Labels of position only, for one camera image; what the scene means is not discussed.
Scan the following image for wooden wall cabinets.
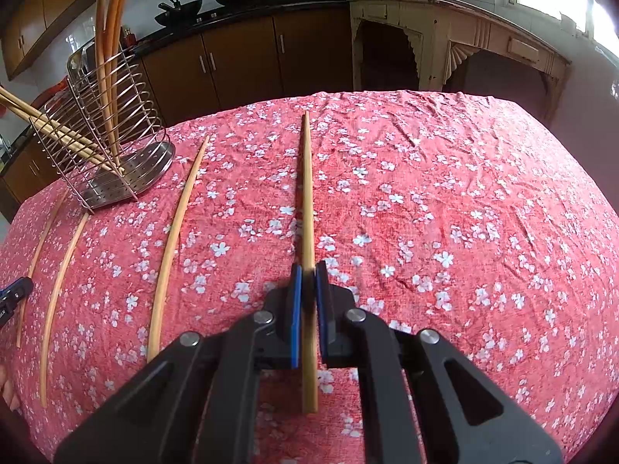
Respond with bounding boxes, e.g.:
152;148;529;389
0;0;148;80

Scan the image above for metal wire utensil holder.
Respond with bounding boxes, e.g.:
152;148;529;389
29;41;176;211

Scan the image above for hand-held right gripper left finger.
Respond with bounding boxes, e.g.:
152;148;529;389
53;263;310;464

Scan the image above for red floral tablecloth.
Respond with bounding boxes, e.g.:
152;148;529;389
0;89;619;464

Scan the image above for black kitchen countertop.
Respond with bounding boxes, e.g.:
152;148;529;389
0;0;356;165

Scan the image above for wooden chopstick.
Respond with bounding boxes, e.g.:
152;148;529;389
15;188;71;349
146;135;212;362
95;0;121;172
0;97;121;175
299;111;320;415
39;212;92;409
104;0;139;170
0;86;109;160

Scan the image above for black wok with handle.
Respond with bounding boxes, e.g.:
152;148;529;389
155;0;204;27

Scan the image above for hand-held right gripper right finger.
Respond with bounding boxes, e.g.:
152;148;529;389
314;260;564;464

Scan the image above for person's left hand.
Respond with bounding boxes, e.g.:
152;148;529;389
0;366;21;411

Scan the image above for wooden base cabinets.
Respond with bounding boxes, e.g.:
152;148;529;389
0;7;354;223

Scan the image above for cream carved side table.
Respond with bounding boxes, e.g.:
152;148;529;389
348;0;571;121

